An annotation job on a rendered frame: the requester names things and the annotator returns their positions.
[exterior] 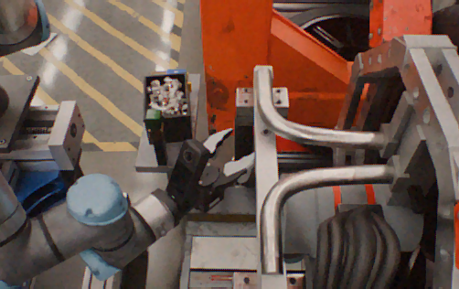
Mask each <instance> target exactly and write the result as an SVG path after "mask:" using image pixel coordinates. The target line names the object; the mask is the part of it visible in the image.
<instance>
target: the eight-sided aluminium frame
mask: <svg viewBox="0 0 459 289"><path fill-rule="evenodd" d="M399 75H401V76H402V79H403V82H404V84H405V89H406V91H407V92H408V93H409V94H410V97H411V101H412V107H413V110H414V112H415V114H416V117H417V120H418V122H419V124H420V125H421V128H422V131H423V134H424V136H425V139H426V141H425V142H426V144H427V147H428V149H429V152H430V155H431V158H432V160H433V163H434V168H435V171H436V177H437V184H438V190H439V197H438V214H437V230H436V245H435V262H434V277H433V289H459V270H457V269H456V267H455V254H454V242H455V224H454V203H455V202H458V201H459V127H458V124H457V123H456V121H455V119H454V116H453V114H452V112H451V110H450V108H449V106H448V104H447V101H448V102H449V104H450V106H451V108H452V110H453V112H454V115H455V117H456V119H457V122H458V123H459V57H458V56H457V46H455V45H453V44H452V42H451V41H450V39H449V38H448V37H447V36H424V35H402V36H400V37H393V38H392V40H390V41H388V42H387V43H384V44H382V45H380V46H378V47H376V48H373V49H370V50H368V51H365V52H363V53H358V54H357V56H356V59H355V62H354V64H353V65H352V66H351V75H350V79H349V82H348V85H347V90H346V94H345V97H344V100H343V102H342V104H343V106H342V109H341V113H340V116H339V119H338V123H337V125H336V126H335V129H341V130H353V131H370V129H371V127H372V124H373V123H374V121H375V118H376V113H377V110H378V107H379V105H380V102H381V100H382V97H383V94H384V92H385V90H386V87H387V86H388V83H389V80H390V77H394V76H399ZM365 83H366V84H369V86H368V89H367V92H366V95H365V99H364V101H363V103H362V106H361V109H360V115H359V117H358V122H357V124H356V126H352V123H353V122H354V119H355V116H356V113H357V109H358V105H359V100H360V97H361V94H362V91H363V89H364V85H365ZM445 97H447V100H446V99H445ZM332 150H333V166H344V165H345V155H351V165H352V166H353V165H364V154H365V149H356V148H343V147H332Z"/></svg>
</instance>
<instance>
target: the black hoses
mask: <svg viewBox="0 0 459 289"><path fill-rule="evenodd" d="M407 192H408V195H409V198H410V201H411V205H412V209H413V212H414V213H423V214H425V213H426V212H427V211H428V210H429V209H428V206H427V203H426V200H425V197H424V195H423V193H422V188H421V185H409V186H408V188H407ZM343 230H344V231H345V234H346V239H347V250H346V256H345V260H344V263H343V267H342V270H341V265H342V261H343V254H344V247H345V237H344V232H343ZM399 264H400V240H399V237H398V235H397V233H396V232H395V231H394V230H393V228H392V227H391V226H390V225H389V224H388V222H387V221H386V220H385V216H384V213H383V209H382V206H381V204H351V203H338V205H337V207H336V215H335V216H334V217H331V218H329V219H327V220H323V221H322V223H320V225H319V227H318V229H317V254H316V262H315V275H314V281H313V289H389V288H390V285H391V283H392V281H393V279H394V278H395V276H396V274H397V270H398V267H399ZM340 270H341V272H340Z"/></svg>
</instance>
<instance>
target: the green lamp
mask: <svg viewBox="0 0 459 289"><path fill-rule="evenodd" d="M145 122H146V126H147V128H148V129H161V128H162V122H163V115H162V111H161V110H157V109H148V110H147V112H146V116H145Z"/></svg>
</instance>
